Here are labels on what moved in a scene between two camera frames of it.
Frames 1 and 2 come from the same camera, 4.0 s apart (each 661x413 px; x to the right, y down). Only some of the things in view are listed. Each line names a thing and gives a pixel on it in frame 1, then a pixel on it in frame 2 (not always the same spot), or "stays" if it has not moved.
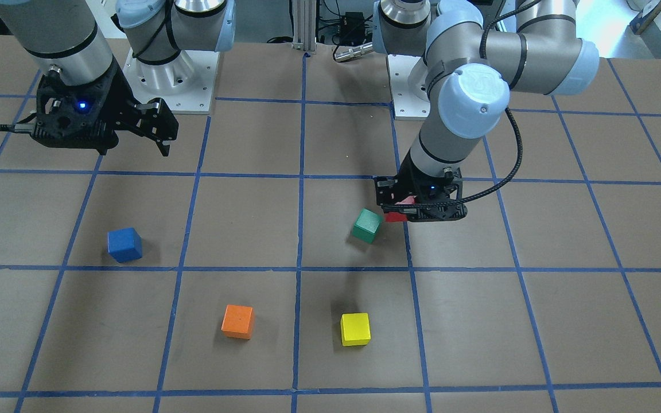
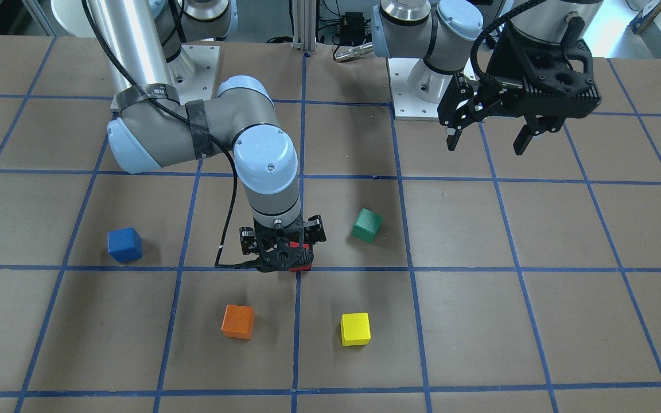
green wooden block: [366, 225] stays
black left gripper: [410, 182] to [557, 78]
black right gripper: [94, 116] to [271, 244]
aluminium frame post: [304, 24] stays
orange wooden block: [238, 322] stays
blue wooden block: [124, 245] stays
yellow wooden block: [355, 329] stays
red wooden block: [395, 217] to [295, 245]
